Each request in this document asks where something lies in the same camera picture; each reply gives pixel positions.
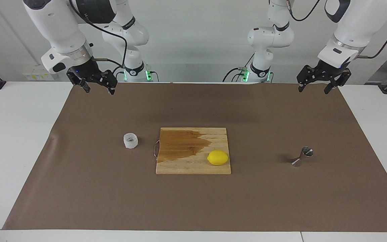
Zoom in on black right arm base cables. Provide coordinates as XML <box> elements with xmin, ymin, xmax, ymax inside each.
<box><xmin>112</xmin><ymin>65</ymin><xmax>127</xmax><ymax>82</ymax></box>

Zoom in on black left arm base cables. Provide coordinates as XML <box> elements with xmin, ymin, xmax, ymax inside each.
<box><xmin>222</xmin><ymin>53</ymin><xmax>255</xmax><ymax>82</ymax></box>

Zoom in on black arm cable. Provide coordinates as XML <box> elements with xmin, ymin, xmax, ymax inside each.
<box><xmin>69</xmin><ymin>0</ymin><xmax>127</xmax><ymax>68</ymax></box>
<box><xmin>286</xmin><ymin>0</ymin><xmax>387</xmax><ymax>59</ymax></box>

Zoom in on white socket box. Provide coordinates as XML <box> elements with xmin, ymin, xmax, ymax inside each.
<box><xmin>22</xmin><ymin>65</ymin><xmax>54</xmax><ymax>81</ymax></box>

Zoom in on brown paper mat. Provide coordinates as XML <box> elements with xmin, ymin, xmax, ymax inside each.
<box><xmin>2</xmin><ymin>82</ymin><xmax>387</xmax><ymax>232</ymax></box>

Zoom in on wooden cutting board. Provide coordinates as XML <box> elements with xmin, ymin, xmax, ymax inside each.
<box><xmin>153</xmin><ymin>127</ymin><xmax>231</xmax><ymax>175</ymax></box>

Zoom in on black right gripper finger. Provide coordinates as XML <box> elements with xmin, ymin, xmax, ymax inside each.
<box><xmin>67</xmin><ymin>69</ymin><xmax>91</xmax><ymax>93</ymax></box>
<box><xmin>94</xmin><ymin>70</ymin><xmax>118</xmax><ymax>95</ymax></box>

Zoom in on steel jigger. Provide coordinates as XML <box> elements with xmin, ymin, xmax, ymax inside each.
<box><xmin>292</xmin><ymin>146</ymin><xmax>314</xmax><ymax>167</ymax></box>

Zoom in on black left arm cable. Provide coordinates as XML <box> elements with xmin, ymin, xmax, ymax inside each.
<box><xmin>286</xmin><ymin>0</ymin><xmax>387</xmax><ymax>59</ymax></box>

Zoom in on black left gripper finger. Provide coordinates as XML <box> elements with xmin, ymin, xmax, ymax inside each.
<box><xmin>297</xmin><ymin>65</ymin><xmax>320</xmax><ymax>93</ymax></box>
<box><xmin>324</xmin><ymin>68</ymin><xmax>352</xmax><ymax>95</ymax></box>

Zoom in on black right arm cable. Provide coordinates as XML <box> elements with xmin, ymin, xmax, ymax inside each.
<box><xmin>69</xmin><ymin>0</ymin><xmax>127</xmax><ymax>68</ymax></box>

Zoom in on yellow lemon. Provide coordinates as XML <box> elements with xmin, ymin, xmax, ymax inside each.
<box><xmin>207</xmin><ymin>150</ymin><xmax>230</xmax><ymax>166</ymax></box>

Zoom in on black arm base cables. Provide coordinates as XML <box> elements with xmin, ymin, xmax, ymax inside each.
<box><xmin>112</xmin><ymin>65</ymin><xmax>127</xmax><ymax>82</ymax></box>
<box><xmin>222</xmin><ymin>53</ymin><xmax>255</xmax><ymax>82</ymax></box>

